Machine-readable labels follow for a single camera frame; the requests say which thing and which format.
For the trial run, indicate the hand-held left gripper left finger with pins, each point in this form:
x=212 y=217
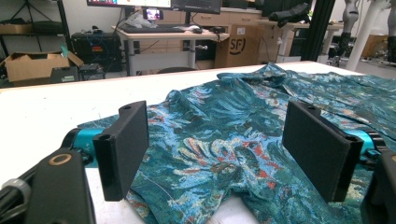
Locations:
x=123 y=149

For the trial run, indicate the tall printed cardboard box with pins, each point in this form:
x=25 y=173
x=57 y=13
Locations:
x=239 y=46

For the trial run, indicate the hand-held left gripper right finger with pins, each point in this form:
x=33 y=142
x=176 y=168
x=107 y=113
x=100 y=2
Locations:
x=314 y=149

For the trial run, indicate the teal floral patterned shirt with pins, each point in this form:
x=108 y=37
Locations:
x=218 y=140

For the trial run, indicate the black computer mouse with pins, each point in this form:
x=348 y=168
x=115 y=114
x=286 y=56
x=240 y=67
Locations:
x=197 y=30

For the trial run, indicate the black metal shelf rack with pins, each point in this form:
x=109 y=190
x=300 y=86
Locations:
x=63 y=25

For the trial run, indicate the black keyboard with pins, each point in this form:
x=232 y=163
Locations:
x=152 y=30

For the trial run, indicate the light wooden side desk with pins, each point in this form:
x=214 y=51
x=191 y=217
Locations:
x=286 y=25

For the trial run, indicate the black equipment case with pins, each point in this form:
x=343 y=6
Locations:
x=93 y=56

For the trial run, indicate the open cardboard box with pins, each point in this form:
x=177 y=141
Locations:
x=34 y=67

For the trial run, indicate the wooden drawer cabinet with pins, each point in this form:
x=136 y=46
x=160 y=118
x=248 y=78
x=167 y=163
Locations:
x=218 y=18

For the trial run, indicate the black box with green label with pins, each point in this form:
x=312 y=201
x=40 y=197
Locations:
x=63 y=74

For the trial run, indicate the flat cardboard box on shelf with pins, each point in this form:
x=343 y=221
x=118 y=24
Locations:
x=15 y=29

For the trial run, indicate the black metal frame post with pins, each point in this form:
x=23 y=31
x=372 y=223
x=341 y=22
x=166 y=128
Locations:
x=317 y=31

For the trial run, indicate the small black box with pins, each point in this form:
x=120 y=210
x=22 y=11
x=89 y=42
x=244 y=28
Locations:
x=91 y=71

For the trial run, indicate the phone on stand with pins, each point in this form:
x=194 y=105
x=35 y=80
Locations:
x=153 y=14

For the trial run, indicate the black bag on shelf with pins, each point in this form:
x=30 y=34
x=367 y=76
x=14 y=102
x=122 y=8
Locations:
x=48 y=27

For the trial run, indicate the computer monitor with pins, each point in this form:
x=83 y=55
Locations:
x=193 y=4

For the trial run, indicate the white slanted post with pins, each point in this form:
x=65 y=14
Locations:
x=364 y=34

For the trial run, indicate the black bag on desk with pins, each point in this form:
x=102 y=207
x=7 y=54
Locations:
x=291 y=14

